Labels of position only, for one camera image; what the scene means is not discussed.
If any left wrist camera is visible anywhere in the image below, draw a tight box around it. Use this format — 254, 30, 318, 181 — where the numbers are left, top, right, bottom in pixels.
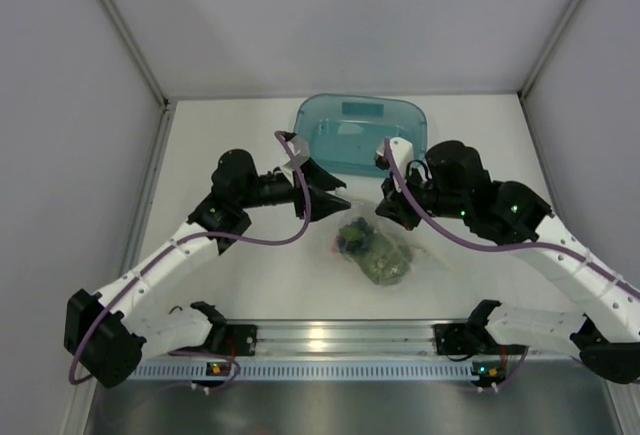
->
279, 132, 310, 185

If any teal plastic bin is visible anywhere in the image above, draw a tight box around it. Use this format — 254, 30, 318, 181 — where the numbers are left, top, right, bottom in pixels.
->
294, 94, 428, 178

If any fake dark grape bunch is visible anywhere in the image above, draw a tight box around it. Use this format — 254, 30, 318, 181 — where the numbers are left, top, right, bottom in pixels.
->
335, 217, 375, 255

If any fake green melon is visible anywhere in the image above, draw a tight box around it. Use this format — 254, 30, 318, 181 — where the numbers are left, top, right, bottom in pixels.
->
349, 233, 413, 286

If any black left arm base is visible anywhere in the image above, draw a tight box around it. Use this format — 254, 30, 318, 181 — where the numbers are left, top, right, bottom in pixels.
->
190, 302, 258, 358

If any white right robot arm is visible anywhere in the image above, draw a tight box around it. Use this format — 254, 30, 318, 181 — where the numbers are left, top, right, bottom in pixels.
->
375, 137, 639, 384

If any clear zip top bag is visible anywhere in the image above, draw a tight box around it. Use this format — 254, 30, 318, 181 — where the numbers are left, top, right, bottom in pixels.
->
321, 189, 453, 287

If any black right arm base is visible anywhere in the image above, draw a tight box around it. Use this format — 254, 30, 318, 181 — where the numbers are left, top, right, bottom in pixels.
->
433, 300, 501, 358

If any slotted white cable duct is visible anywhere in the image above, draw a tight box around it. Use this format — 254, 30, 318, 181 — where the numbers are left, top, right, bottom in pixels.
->
129, 360, 501, 382

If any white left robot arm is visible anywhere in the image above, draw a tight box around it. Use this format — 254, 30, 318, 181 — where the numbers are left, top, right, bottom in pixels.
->
64, 149, 351, 388

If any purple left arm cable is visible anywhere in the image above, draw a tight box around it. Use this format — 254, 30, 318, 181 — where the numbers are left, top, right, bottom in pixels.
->
67, 130, 321, 386

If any aluminium front rail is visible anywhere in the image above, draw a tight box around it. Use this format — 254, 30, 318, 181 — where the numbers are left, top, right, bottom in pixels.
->
224, 318, 576, 359

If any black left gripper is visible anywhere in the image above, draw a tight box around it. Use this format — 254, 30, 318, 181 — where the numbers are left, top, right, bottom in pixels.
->
237, 157, 350, 222

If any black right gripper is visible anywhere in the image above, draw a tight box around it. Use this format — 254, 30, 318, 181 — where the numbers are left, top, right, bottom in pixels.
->
376, 162, 469, 232

